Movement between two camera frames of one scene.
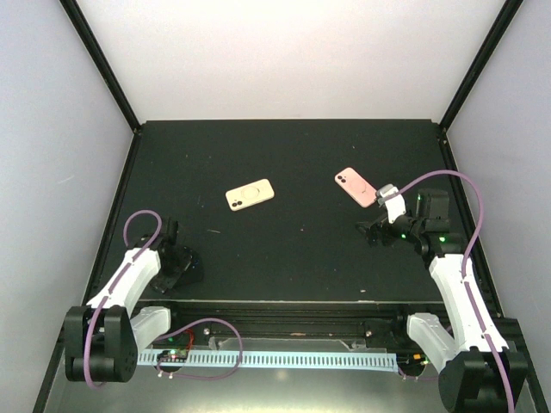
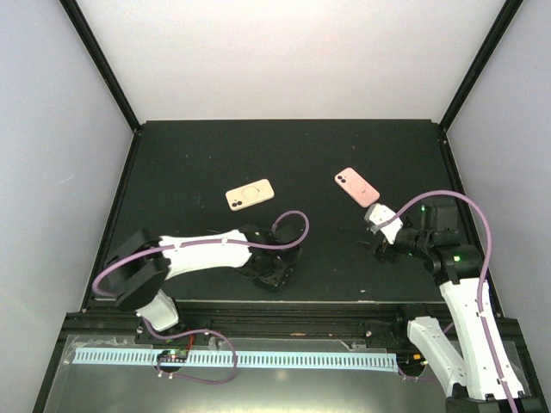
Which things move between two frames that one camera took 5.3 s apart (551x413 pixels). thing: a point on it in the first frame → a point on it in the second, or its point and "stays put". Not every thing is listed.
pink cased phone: [356, 187] stays put
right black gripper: [371, 229] → [381, 250]
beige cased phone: [249, 194] stays put
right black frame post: [507, 15] stays put
